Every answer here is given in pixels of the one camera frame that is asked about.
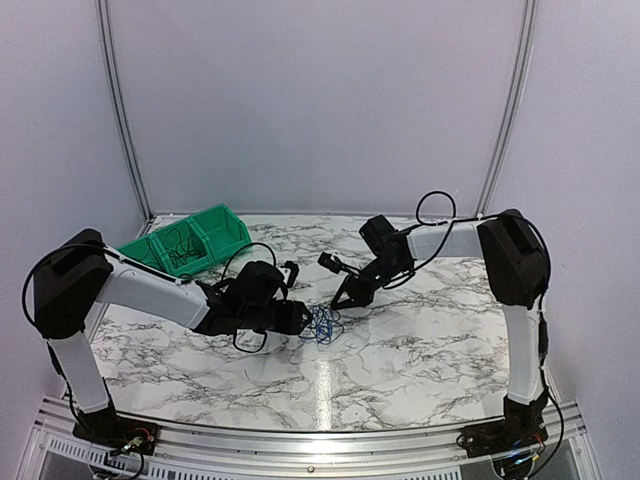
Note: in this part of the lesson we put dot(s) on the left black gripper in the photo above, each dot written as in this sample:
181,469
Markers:
292,323

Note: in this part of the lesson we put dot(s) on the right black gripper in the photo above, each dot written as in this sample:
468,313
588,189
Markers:
359,296

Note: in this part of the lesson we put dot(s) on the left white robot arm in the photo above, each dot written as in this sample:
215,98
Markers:
63,287

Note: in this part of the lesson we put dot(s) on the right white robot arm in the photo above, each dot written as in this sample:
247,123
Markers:
518,269

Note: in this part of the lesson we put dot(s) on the right green bin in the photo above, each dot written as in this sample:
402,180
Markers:
222,232

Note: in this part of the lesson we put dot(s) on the green bin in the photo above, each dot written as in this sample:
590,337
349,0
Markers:
222,232
143,251
181,250

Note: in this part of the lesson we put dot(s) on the middle green bin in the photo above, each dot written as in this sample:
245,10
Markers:
181,250

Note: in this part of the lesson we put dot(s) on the left green bin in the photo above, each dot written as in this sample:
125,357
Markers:
143,251

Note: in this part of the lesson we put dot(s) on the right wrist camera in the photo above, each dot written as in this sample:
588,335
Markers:
334,264

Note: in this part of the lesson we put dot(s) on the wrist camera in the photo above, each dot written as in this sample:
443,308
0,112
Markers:
334,264
293,272

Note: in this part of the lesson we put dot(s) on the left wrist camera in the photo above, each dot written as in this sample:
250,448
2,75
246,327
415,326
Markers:
293,272

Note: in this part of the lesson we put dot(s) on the left corner aluminium post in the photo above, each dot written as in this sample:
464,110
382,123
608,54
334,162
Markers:
108,47

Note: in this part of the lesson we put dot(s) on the corner aluminium post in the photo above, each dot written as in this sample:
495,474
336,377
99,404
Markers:
513,101
108,47

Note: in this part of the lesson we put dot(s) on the right corner aluminium post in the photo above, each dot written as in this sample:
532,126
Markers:
513,101

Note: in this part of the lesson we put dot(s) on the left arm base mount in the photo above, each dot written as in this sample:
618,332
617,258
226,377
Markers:
119,433

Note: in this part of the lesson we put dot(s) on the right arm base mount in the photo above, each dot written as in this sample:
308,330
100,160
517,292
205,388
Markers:
505,437

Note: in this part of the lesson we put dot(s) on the aluminium front rail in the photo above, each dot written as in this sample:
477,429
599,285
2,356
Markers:
186,451

